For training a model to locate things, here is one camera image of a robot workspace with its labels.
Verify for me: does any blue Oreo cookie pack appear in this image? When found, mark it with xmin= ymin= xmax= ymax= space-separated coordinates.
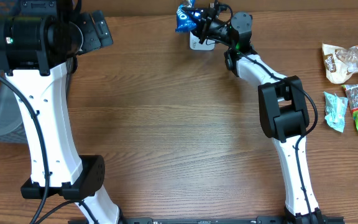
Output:
xmin=175 ymin=0 xmax=201 ymax=33

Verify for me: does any beige paper pouch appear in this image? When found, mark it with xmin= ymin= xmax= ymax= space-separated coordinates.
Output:
xmin=322 ymin=44 xmax=358 ymax=84

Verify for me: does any teal snack packet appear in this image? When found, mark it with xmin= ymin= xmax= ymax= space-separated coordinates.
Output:
xmin=324 ymin=92 xmax=348 ymax=133

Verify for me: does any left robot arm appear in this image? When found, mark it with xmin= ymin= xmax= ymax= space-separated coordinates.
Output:
xmin=0 ymin=1 xmax=124 ymax=223

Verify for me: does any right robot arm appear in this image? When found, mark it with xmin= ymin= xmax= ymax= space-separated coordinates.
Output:
xmin=183 ymin=1 xmax=325 ymax=223

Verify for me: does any white barcode scanner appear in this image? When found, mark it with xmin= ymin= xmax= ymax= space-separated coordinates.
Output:
xmin=190 ymin=32 xmax=215 ymax=51

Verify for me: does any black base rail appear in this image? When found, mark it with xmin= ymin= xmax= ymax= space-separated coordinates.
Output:
xmin=67 ymin=215 xmax=345 ymax=224

